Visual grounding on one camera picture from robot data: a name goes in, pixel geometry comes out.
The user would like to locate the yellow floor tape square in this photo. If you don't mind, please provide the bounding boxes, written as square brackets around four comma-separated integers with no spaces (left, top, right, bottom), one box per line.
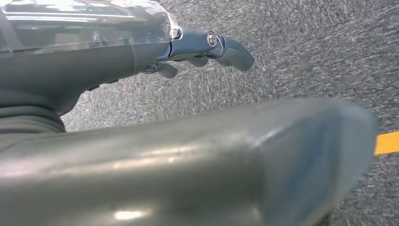
[374,131,399,156]

